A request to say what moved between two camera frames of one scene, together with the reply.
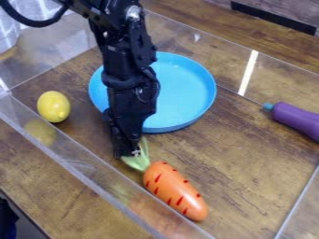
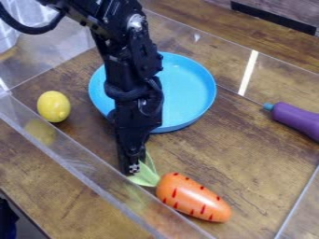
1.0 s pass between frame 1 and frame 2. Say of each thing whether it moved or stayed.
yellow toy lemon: stayed
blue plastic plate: stayed
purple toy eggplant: stayed
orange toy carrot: moved
